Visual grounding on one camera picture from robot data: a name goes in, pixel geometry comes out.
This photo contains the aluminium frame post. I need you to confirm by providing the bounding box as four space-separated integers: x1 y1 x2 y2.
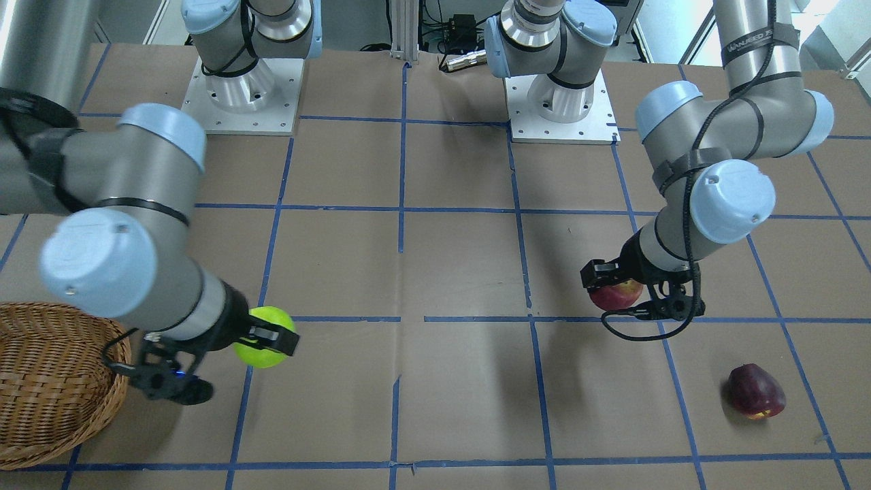
388 0 421 65

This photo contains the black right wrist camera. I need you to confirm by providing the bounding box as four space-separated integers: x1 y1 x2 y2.
101 328 214 406

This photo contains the green apple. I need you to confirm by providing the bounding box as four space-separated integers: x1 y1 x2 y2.
231 306 301 369

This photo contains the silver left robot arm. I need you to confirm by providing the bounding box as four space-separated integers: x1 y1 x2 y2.
484 1 834 295

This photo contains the woven wicker basket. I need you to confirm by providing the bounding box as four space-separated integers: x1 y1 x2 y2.
1 303 133 470

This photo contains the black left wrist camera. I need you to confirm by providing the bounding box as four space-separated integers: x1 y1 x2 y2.
626 282 706 321

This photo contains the red yellow apple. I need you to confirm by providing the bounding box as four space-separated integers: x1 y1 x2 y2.
588 279 645 311

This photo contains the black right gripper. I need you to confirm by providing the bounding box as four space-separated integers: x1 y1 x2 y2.
198 282 301 357

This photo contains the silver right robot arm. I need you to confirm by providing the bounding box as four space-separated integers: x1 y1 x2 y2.
2 1 299 357

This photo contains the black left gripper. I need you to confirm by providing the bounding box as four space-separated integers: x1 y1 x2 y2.
580 227 693 293

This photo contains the dark red apple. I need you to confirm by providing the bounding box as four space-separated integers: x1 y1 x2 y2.
727 363 787 421

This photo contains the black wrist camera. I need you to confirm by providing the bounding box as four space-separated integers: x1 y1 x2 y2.
626 282 706 321
101 328 214 406

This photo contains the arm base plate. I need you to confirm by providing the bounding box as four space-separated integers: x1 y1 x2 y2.
181 59 305 136
504 71 620 145

